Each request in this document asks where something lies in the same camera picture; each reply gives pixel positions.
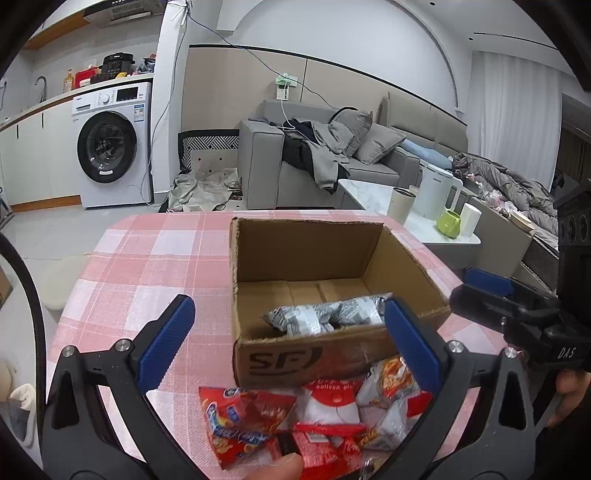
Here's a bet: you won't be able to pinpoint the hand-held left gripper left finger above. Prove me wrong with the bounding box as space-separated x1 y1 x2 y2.
44 294 204 480

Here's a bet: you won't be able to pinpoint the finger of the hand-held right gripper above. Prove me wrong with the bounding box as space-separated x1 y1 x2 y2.
464 268 561 304
450 283 560 325

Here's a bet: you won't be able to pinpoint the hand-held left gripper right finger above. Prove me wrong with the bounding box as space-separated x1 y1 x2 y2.
384 298 541 480

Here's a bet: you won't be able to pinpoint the orange and silver snack packet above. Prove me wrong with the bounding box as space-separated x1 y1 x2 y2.
358 355 422 409

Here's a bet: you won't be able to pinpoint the grey patterned snack packet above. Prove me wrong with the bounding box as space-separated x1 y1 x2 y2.
331 293 393 329
262 298 343 337

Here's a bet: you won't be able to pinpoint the white packet with red label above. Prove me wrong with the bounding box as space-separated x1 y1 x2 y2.
299 378 366 429

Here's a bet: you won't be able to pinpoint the red and blue snack packet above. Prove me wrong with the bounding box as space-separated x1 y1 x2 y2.
198 387 298 472

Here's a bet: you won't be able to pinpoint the red snack packet white label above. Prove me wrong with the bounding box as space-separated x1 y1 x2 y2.
294 422 370 477

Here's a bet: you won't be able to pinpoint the brown cardboard box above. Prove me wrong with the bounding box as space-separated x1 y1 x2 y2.
229 217 452 389

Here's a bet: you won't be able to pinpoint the person's right hand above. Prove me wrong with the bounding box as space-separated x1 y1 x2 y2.
536 368 591 431

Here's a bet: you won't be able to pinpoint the person's left hand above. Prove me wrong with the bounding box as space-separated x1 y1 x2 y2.
245 452 304 480

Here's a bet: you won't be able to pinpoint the white cup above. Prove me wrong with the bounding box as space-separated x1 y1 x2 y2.
459 203 482 237

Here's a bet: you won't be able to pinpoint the green mug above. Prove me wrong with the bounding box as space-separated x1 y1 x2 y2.
436 209 464 239

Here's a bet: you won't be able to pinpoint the pink checkered tablecloth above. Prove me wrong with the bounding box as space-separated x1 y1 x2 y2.
44 210 468 480

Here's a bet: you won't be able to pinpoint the grey duvet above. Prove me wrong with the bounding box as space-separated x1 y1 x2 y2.
452 152 560 237

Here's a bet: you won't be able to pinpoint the white electric kettle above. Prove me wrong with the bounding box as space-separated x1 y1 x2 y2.
418 165 464 221

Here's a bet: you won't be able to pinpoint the beige cup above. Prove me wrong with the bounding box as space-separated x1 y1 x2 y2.
387 186 419 220

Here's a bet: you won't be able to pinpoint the light blue cushion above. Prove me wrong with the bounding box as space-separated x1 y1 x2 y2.
399 138 454 169

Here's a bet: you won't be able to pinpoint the white coffee table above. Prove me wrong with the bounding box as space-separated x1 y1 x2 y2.
338 179 484 269

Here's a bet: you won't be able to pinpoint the crumpled beige sheet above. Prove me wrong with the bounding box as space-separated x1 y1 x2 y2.
167 167 242 213

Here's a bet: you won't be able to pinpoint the white washing machine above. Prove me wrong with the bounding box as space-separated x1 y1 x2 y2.
71 82 154 209

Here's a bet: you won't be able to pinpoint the white curtain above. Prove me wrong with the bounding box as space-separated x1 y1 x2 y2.
466 51 574 186

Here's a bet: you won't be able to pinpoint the white cloth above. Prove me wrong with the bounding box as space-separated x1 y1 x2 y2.
6 383 38 445

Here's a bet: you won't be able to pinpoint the grey pillow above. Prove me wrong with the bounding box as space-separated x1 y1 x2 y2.
355 124 407 166
331 110 374 158

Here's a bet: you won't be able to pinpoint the grey sofa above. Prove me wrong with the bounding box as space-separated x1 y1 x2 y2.
239 95 468 210

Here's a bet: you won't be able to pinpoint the black and white patterned panel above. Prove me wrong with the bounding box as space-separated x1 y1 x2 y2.
178 130 241 172

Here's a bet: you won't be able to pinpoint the grey jacket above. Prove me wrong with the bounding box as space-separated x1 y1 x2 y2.
305 121 352 191

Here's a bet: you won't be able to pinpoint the dark clothes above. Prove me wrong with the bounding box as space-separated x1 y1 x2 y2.
281 120 320 172

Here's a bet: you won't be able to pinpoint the white kitchen cabinet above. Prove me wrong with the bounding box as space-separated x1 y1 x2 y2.
0 87 85 213

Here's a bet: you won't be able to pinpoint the green and white power strip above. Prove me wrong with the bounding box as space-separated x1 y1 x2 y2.
272 74 299 101

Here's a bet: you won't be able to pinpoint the black pressure cooker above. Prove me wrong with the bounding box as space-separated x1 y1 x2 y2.
100 54 136 80

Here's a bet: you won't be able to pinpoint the range hood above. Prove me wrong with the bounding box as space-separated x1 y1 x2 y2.
83 0 163 27

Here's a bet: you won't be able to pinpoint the black cable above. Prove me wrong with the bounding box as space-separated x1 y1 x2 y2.
0 233 48 480

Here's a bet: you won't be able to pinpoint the white charging cable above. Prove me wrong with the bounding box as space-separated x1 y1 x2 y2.
270 99 297 133

